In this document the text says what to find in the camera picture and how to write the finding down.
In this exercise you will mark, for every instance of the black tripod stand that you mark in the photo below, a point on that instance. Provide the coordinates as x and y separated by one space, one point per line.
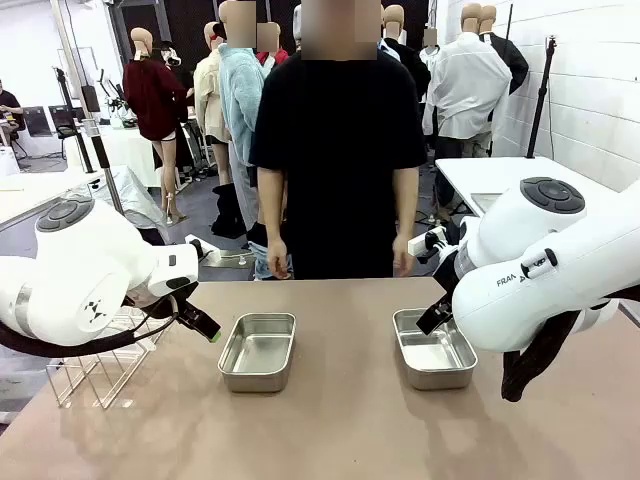
542 95

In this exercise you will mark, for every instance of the rectangular stainless steel container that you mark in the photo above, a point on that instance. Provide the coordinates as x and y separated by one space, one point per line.
257 352
435 360

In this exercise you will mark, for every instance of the silver pole stand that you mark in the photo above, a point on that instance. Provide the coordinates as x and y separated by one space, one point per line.
102 155

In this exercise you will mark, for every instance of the black office chair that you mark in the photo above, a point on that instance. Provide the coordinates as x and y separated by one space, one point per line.
65 122
37 122

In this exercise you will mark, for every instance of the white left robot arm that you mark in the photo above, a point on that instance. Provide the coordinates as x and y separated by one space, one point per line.
75 250

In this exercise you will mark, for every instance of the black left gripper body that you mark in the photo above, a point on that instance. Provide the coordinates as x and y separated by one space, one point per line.
160 302

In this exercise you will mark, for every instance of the seated person in black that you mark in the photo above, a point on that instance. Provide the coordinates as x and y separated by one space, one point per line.
10 102

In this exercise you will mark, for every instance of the mannequin in black white shirt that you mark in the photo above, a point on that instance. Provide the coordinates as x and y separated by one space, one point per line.
515 65

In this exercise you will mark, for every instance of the mannequin in red sweater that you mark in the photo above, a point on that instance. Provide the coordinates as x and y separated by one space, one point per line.
150 100

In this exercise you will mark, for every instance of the person's left hand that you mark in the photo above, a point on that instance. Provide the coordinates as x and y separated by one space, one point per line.
404 257

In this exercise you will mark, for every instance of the figure in light blue fleece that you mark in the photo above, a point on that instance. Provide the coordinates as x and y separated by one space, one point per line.
240 100

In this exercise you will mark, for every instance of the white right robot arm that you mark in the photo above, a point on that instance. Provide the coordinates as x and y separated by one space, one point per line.
550 280

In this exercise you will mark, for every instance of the person's left forearm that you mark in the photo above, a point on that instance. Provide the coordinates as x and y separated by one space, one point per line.
406 200

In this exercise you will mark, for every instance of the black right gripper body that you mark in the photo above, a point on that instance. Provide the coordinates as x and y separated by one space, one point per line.
449 275

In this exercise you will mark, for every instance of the mannequin in beige shirt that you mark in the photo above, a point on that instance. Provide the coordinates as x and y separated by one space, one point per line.
207 95

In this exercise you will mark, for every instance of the mannequin in black jacket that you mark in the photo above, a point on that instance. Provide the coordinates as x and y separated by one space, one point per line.
412 65

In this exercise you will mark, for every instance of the white side table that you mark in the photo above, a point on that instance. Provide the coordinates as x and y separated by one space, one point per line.
480 175

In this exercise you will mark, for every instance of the person's right forearm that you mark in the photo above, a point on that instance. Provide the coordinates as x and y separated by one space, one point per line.
272 205

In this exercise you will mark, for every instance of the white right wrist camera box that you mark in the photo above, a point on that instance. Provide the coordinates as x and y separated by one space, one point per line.
425 244

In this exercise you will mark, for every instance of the grey cover sheet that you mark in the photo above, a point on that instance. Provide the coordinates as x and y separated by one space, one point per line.
135 200

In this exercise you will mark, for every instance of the person's right hand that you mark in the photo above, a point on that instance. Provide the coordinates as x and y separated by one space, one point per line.
279 260

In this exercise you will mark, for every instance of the person in black t-shirt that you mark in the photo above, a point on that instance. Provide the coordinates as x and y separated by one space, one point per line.
340 160

